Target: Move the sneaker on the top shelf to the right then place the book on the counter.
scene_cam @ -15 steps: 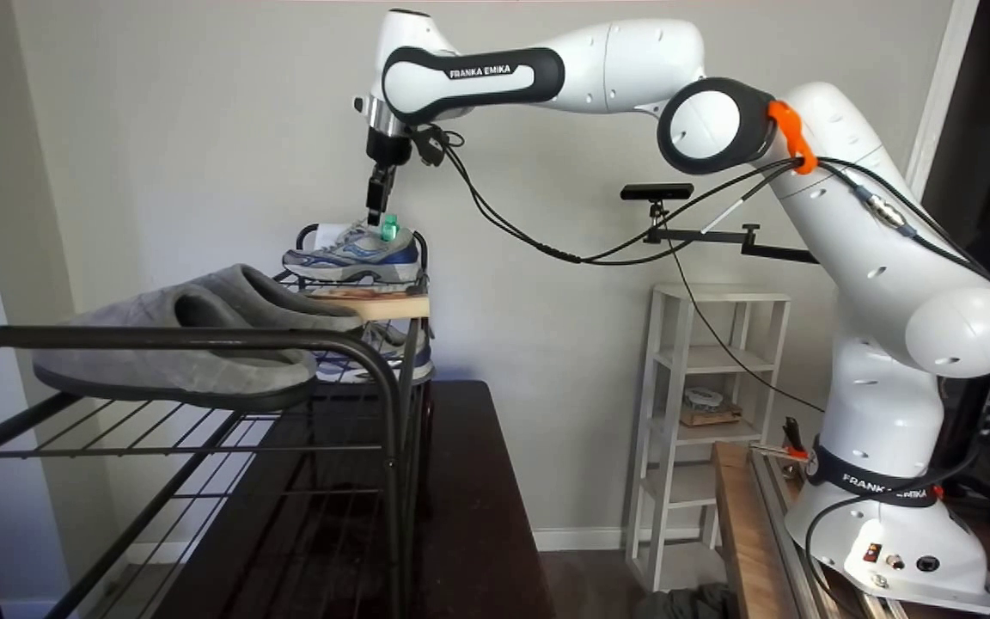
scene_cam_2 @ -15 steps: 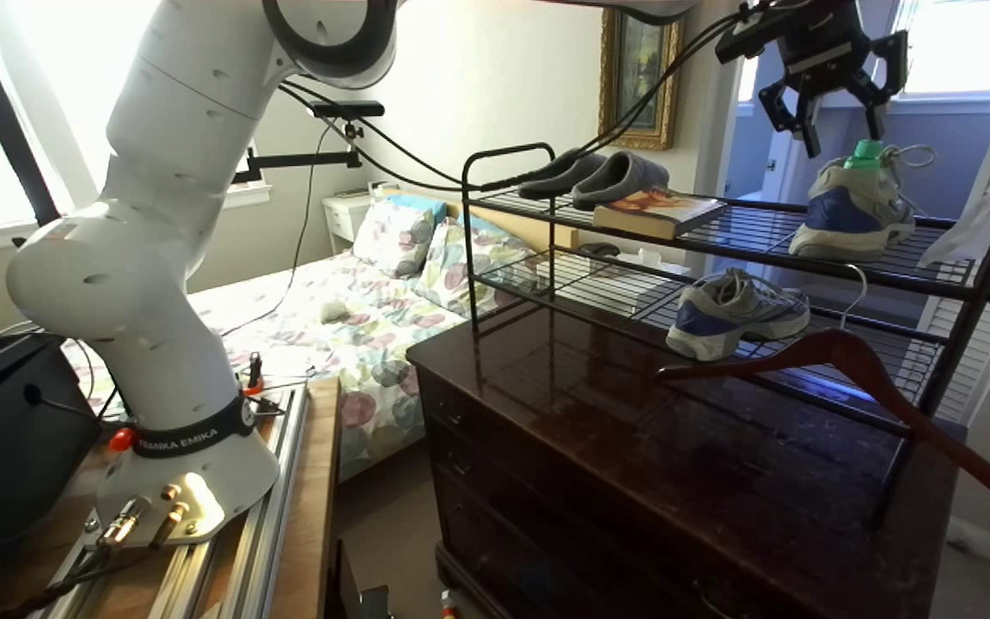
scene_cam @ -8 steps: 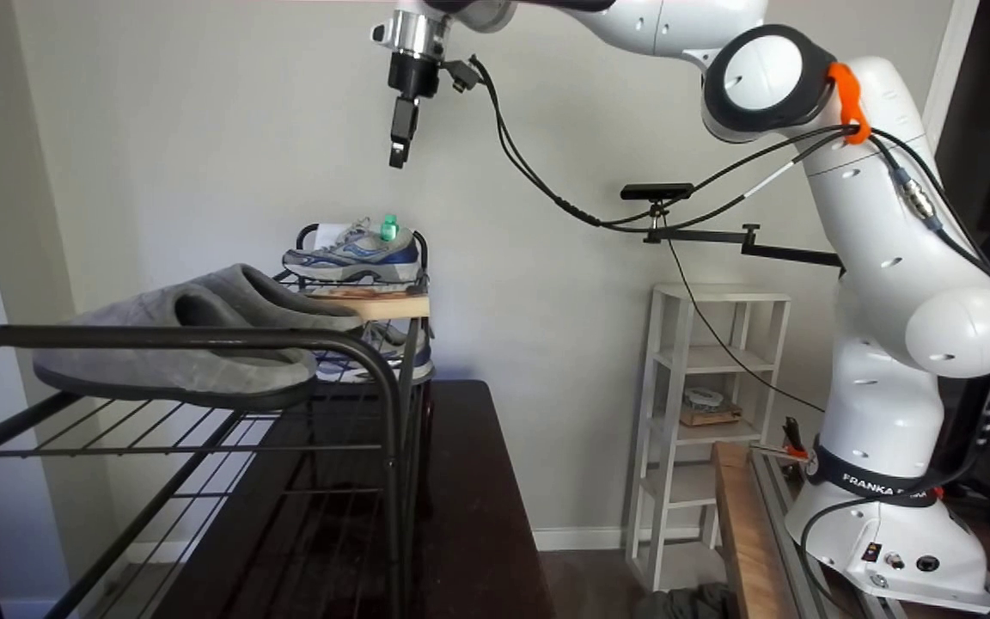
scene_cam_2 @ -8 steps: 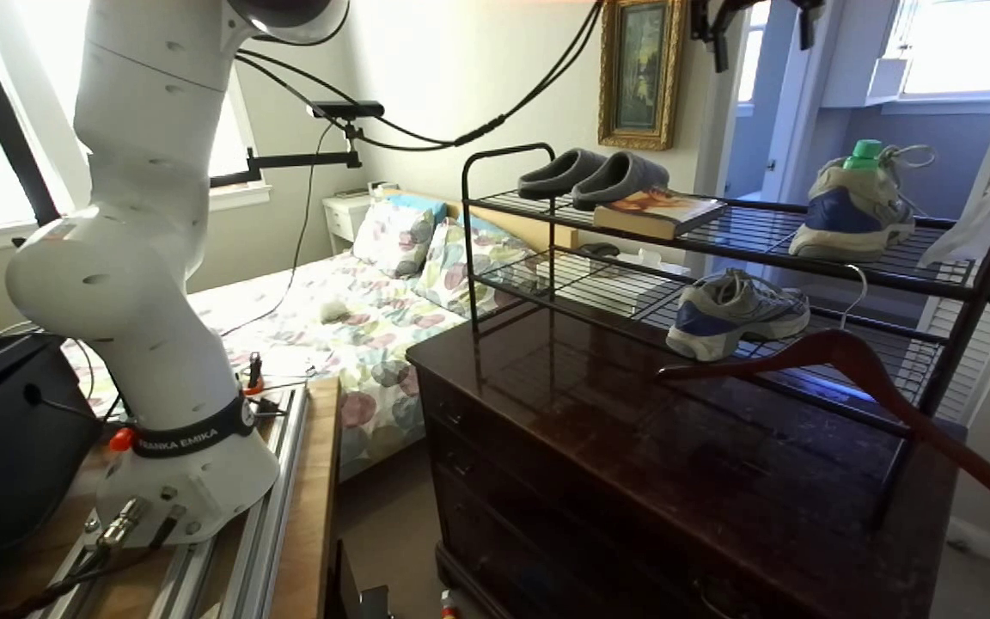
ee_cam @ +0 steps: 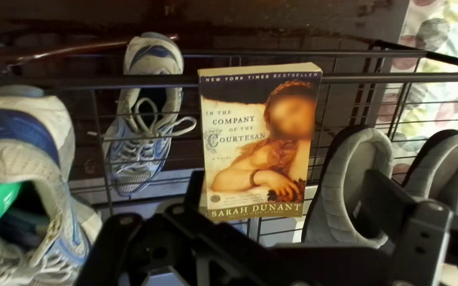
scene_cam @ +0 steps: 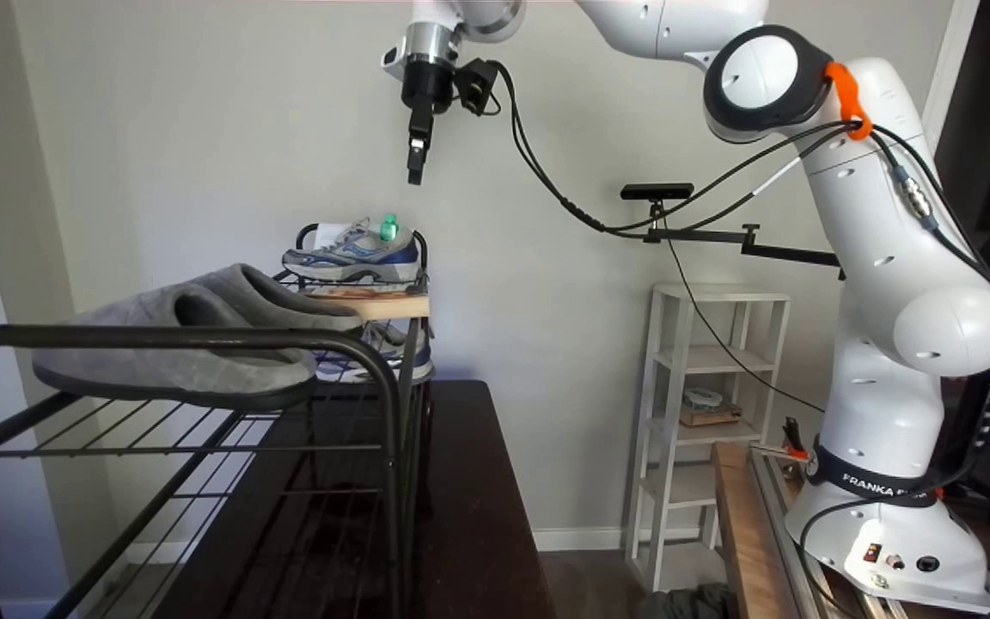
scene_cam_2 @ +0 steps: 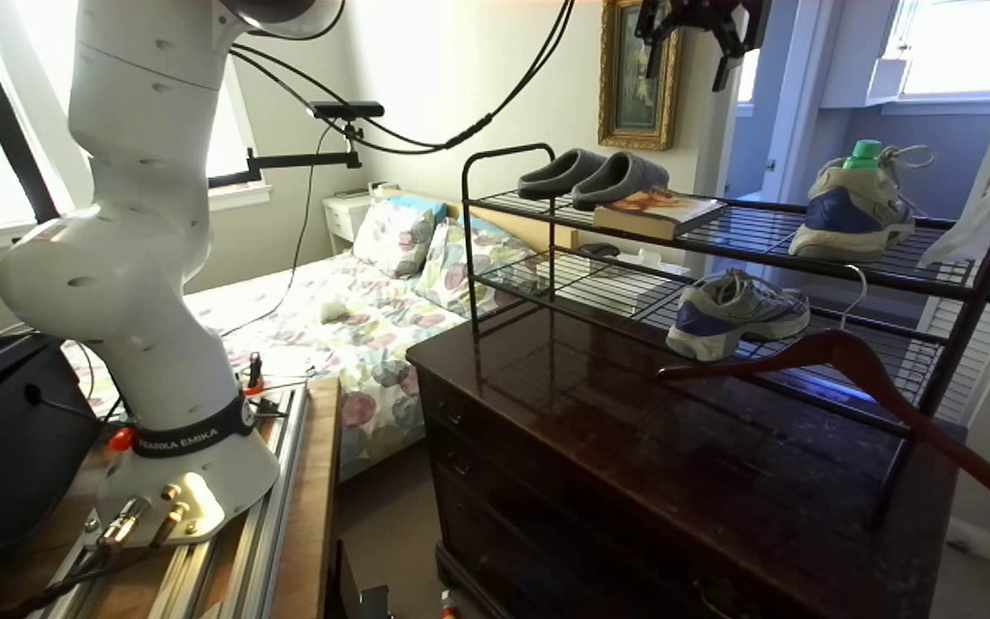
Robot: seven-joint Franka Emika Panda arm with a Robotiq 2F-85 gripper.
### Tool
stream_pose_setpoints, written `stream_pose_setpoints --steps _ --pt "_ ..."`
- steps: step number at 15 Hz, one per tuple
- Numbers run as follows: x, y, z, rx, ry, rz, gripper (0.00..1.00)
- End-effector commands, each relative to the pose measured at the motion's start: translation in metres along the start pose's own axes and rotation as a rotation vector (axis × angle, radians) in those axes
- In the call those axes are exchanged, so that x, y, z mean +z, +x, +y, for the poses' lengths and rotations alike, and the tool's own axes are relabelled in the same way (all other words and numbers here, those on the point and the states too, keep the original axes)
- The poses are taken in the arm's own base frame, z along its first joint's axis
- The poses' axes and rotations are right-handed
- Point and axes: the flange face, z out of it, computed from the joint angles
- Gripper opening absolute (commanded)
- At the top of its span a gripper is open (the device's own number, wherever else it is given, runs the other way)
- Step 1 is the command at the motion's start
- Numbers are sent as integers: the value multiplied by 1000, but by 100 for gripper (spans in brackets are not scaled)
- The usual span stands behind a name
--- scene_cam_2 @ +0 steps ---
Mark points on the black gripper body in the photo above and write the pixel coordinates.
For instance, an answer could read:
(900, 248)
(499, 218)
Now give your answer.
(688, 22)

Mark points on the book with portrait cover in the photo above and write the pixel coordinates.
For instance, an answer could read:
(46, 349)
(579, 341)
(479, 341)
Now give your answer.
(658, 210)

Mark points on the grey and blue sneaker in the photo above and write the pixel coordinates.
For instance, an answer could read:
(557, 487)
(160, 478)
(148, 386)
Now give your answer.
(849, 218)
(730, 311)

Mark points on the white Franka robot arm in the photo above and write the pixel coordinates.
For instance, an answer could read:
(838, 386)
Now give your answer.
(140, 228)

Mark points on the gold framed picture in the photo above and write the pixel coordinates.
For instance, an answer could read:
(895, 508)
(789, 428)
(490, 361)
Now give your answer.
(635, 79)

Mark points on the grey felt slipper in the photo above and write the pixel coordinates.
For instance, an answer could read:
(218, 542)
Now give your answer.
(557, 173)
(625, 176)

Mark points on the small green plastic object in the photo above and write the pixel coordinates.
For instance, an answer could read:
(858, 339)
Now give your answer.
(861, 155)

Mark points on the black metal shoe rack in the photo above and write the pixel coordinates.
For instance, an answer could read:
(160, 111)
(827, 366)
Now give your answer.
(738, 245)

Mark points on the white plastic bag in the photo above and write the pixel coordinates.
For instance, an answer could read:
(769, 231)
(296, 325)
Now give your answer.
(987, 225)

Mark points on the brown wooden clothes hanger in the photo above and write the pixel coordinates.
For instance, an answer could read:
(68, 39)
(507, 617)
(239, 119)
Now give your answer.
(861, 366)

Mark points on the floral pillow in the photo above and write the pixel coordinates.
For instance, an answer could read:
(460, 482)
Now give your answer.
(396, 236)
(462, 268)

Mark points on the white nightstand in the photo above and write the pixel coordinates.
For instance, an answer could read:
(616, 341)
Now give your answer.
(345, 214)

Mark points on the dark wood dresser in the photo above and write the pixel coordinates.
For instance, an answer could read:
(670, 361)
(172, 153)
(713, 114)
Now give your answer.
(635, 458)

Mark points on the bed with patterned bedspread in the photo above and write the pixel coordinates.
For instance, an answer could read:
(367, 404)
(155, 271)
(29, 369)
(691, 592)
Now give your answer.
(325, 330)

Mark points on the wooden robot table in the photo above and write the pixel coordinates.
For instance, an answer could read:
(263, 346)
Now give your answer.
(318, 491)

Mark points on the black bag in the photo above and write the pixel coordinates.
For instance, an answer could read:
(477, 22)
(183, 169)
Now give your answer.
(8, 442)

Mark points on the black stereo camera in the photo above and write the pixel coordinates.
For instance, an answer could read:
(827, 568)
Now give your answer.
(345, 111)

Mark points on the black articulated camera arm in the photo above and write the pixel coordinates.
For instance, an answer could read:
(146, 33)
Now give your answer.
(299, 158)

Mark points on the aluminium mounting rail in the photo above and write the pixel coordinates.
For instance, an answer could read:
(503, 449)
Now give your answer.
(256, 538)

